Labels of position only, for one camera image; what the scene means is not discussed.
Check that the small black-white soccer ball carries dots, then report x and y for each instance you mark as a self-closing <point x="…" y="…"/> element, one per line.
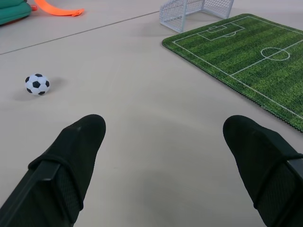
<point x="37" y="84"/>

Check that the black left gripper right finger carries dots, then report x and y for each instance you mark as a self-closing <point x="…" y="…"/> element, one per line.
<point x="265" y="165"/>

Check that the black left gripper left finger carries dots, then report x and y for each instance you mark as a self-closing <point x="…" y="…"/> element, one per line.
<point x="61" y="165"/>

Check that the green soccer field mat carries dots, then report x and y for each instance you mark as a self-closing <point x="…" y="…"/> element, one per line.
<point x="246" y="59"/>

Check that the white miniature goal with net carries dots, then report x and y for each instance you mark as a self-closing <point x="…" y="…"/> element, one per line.
<point x="187" y="11"/>

